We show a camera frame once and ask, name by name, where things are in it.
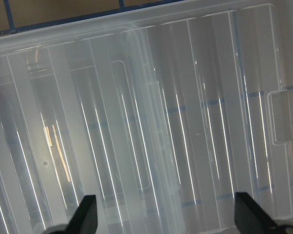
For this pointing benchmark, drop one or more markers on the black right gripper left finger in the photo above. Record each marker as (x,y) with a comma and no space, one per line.
(83,221)

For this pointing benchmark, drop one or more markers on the clear plastic box lid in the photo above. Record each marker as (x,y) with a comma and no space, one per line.
(163,112)

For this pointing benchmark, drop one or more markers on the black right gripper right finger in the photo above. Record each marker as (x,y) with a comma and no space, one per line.
(250,218)

